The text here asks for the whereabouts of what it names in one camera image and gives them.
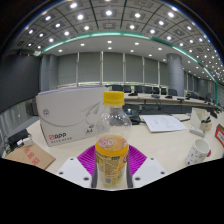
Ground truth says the black desk phone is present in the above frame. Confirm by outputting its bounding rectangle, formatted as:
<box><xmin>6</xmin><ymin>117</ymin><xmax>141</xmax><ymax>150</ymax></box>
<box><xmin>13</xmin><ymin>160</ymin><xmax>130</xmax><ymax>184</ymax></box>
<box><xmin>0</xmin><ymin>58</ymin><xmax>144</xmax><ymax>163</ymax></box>
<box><xmin>123</xmin><ymin>103</ymin><xmax>143</xmax><ymax>126</ymax></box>

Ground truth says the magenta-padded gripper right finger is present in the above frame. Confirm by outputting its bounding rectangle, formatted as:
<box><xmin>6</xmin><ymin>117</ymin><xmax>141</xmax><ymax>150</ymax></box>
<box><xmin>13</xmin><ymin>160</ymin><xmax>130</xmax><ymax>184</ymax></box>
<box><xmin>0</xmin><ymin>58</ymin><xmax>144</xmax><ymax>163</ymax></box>
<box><xmin>126</xmin><ymin>144</ymin><xmax>168</xmax><ymax>189</ymax></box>

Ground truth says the row of black office chairs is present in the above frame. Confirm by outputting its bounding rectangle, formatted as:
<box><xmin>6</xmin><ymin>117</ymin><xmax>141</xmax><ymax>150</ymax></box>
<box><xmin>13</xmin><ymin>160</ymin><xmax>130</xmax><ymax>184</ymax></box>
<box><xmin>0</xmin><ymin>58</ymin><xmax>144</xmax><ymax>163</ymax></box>
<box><xmin>106</xmin><ymin>84</ymin><xmax>179</xmax><ymax>98</ymax></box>

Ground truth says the red-sided open cardboard box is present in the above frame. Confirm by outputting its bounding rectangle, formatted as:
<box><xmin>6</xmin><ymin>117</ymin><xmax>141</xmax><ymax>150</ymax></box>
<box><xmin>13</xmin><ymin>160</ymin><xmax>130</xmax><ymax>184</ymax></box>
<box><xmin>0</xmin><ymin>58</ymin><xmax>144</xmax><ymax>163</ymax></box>
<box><xmin>214</xmin><ymin>123</ymin><xmax>224</xmax><ymax>148</ymax></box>

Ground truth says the yellow-capped orange drink bottle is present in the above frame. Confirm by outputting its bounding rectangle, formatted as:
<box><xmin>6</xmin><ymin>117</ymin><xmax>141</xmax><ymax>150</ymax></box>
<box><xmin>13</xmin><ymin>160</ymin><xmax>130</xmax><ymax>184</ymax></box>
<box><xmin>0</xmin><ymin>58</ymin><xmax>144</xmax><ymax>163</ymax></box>
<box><xmin>94</xmin><ymin>90</ymin><xmax>133</xmax><ymax>188</ymax></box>

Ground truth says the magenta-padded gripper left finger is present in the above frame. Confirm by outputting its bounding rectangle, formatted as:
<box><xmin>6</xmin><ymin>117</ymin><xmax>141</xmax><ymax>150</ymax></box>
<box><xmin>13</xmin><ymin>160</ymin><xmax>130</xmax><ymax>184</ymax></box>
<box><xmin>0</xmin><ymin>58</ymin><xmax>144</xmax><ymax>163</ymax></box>
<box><xmin>55</xmin><ymin>144</ymin><xmax>99</xmax><ymax>190</ymax></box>

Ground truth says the white mug with blue handle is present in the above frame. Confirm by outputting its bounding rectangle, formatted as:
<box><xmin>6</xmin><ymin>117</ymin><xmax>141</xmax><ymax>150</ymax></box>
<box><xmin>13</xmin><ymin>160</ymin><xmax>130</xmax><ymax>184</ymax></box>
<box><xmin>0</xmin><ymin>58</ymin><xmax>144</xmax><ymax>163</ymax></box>
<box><xmin>185</xmin><ymin>138</ymin><xmax>212</xmax><ymax>167</ymax></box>

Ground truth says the white printed paper sheet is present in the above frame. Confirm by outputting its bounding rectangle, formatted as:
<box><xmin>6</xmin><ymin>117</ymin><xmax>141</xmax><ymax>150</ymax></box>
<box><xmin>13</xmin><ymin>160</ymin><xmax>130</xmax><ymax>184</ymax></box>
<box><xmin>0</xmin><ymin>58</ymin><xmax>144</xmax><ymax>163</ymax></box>
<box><xmin>141</xmin><ymin>114</ymin><xmax>188</xmax><ymax>133</ymax></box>

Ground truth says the brown paper envelope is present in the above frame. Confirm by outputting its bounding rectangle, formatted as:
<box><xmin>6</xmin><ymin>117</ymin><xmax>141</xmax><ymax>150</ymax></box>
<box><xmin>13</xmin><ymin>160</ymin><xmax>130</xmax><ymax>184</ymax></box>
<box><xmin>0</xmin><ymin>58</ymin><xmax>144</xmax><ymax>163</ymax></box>
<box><xmin>3</xmin><ymin>142</ymin><xmax>57</xmax><ymax>170</ymax></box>

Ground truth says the white copy paper box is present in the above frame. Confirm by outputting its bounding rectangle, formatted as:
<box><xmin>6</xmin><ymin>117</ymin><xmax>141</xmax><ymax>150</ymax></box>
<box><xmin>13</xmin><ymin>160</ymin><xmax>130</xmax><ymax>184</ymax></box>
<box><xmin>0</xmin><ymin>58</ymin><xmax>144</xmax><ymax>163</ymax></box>
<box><xmin>35</xmin><ymin>85</ymin><xmax>109</xmax><ymax>148</ymax></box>

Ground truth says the black desk microphone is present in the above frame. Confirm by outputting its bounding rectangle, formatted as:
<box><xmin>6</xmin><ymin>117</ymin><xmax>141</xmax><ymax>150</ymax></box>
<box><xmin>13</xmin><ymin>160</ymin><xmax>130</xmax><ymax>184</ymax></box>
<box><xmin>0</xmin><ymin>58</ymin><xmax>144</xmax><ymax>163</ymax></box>
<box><xmin>209</xmin><ymin>109</ymin><xmax>219</xmax><ymax>120</ymax></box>

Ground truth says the black box with cables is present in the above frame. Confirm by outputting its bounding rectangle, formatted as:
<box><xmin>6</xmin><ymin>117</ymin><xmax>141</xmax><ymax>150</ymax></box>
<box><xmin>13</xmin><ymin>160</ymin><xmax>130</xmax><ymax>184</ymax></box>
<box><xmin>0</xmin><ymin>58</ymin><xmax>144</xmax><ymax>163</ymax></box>
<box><xmin>7</xmin><ymin>128</ymin><xmax>33</xmax><ymax>149</ymax></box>

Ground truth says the group of ceiling lights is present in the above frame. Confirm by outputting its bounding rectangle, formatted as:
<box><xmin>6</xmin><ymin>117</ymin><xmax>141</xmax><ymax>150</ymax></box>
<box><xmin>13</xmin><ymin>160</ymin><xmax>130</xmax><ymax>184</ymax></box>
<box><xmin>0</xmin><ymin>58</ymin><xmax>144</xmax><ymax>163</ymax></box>
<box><xmin>16</xmin><ymin>1</ymin><xmax>224</xmax><ymax>78</ymax></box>

